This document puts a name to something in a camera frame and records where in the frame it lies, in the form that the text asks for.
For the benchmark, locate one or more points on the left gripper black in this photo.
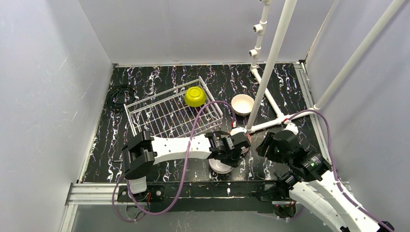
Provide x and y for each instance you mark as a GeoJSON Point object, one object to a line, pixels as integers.
{"type": "Point", "coordinates": [233, 158]}

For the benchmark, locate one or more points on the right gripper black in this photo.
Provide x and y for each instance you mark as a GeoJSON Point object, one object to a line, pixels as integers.
{"type": "Point", "coordinates": [265, 146]}

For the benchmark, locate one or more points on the white bowl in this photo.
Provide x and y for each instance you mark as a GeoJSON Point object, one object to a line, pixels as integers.
{"type": "Point", "coordinates": [218, 167]}

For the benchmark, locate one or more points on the yellow-green bowl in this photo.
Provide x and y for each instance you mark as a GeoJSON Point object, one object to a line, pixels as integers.
{"type": "Point", "coordinates": [195, 97]}

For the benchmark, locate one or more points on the red patterned bowl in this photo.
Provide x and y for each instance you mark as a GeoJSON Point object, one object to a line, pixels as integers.
{"type": "Point", "coordinates": [245, 149]}

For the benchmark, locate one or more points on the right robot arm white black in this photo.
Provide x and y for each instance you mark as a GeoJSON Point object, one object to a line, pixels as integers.
{"type": "Point", "coordinates": [311, 182]}

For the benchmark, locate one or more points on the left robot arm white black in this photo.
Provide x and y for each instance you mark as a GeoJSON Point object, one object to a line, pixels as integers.
{"type": "Point", "coordinates": [223, 150]}

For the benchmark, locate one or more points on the cream bowl at back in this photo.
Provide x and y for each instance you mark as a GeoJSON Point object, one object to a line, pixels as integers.
{"type": "Point", "coordinates": [242, 104]}

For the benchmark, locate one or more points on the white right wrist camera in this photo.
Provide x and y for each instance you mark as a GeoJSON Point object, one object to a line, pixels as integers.
{"type": "Point", "coordinates": [287, 125]}

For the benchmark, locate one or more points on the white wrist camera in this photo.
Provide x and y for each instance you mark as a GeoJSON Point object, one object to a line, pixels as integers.
{"type": "Point", "coordinates": [237, 130]}
{"type": "Point", "coordinates": [287, 125]}

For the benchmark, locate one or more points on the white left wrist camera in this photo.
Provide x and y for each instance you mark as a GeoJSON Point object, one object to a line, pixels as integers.
{"type": "Point", "coordinates": [237, 130]}

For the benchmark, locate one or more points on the white wire dish rack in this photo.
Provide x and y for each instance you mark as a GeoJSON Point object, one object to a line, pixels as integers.
{"type": "Point", "coordinates": [166, 114]}

